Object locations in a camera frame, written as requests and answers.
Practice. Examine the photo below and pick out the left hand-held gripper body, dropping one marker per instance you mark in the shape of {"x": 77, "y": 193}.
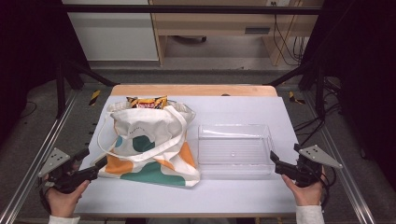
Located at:
{"x": 59, "y": 174}

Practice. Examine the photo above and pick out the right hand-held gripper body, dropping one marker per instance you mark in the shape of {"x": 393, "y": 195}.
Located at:
{"x": 308, "y": 171}

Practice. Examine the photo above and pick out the clear plastic container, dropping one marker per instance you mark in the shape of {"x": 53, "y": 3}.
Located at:
{"x": 235, "y": 152}

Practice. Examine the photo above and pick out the white patterned canvas tote bag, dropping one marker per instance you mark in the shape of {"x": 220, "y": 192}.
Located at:
{"x": 149, "y": 127}

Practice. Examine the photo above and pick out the black and yellow chip bag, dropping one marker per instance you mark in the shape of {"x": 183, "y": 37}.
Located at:
{"x": 148, "y": 102}

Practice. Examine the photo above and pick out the person's right hand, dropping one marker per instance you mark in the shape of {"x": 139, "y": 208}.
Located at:
{"x": 308, "y": 196}

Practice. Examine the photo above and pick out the person's left hand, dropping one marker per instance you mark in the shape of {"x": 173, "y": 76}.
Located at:
{"x": 63, "y": 203}

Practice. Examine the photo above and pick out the yellow and black tape strip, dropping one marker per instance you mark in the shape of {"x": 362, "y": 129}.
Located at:
{"x": 95, "y": 97}
{"x": 294, "y": 98}

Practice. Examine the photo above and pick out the black metal stand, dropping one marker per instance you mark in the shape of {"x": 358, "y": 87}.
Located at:
{"x": 60, "y": 90}
{"x": 319, "y": 90}

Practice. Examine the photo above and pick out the white board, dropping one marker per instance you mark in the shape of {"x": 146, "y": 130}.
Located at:
{"x": 236, "y": 109}

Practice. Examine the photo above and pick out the wooden table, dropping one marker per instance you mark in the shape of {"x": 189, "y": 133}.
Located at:
{"x": 193, "y": 90}

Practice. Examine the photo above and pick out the white cabinet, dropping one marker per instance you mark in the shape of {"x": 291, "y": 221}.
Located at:
{"x": 115, "y": 37}

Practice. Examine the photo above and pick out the light wooden desk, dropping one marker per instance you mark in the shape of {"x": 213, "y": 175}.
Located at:
{"x": 218, "y": 21}

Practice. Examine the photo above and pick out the aluminium rail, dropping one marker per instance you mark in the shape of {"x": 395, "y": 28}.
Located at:
{"x": 43, "y": 146}
{"x": 342, "y": 183}

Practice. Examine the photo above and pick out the black horizontal frame bar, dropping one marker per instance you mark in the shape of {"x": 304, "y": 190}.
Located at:
{"x": 186, "y": 9}

